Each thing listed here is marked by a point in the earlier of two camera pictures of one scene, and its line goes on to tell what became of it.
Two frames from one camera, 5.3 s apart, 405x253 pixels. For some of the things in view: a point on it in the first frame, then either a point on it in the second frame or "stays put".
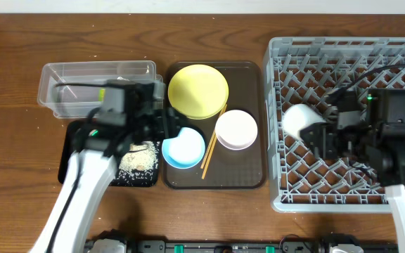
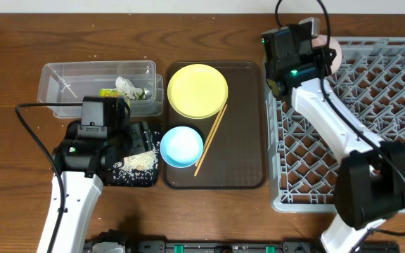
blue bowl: (185, 150) stays put
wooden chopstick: (211, 152) to (210, 140)
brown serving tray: (230, 169) stays put
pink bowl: (236, 130) to (320, 40)
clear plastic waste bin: (73, 90) stays put
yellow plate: (198, 91) stays put
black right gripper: (324, 138) to (324, 62)
